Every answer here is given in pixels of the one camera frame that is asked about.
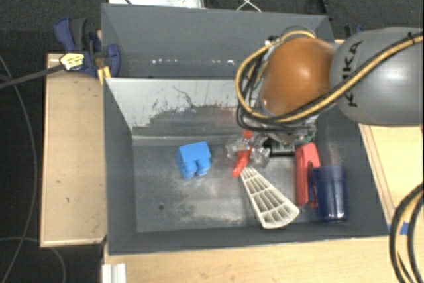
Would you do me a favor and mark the red flat plastic piece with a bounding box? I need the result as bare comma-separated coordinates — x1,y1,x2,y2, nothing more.
294,143,322,207

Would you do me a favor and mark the white lattice scoop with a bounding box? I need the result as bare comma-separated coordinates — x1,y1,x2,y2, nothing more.
239,166,301,230

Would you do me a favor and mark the dark blue cup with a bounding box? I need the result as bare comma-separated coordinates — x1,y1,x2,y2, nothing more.
309,164,349,223

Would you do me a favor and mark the blue toy block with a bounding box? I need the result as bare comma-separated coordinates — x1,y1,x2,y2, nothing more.
175,141,213,180

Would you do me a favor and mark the grey metal bin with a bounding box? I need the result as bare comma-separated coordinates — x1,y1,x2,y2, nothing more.
99,2,390,256

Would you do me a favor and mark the pale wood board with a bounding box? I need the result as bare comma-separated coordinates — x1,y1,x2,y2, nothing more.
40,52,109,248

